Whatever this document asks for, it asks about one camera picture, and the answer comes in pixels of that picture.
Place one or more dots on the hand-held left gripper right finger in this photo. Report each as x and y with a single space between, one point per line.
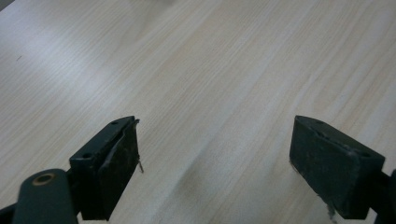
333 168

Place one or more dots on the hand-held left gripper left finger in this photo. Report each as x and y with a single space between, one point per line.
106 168

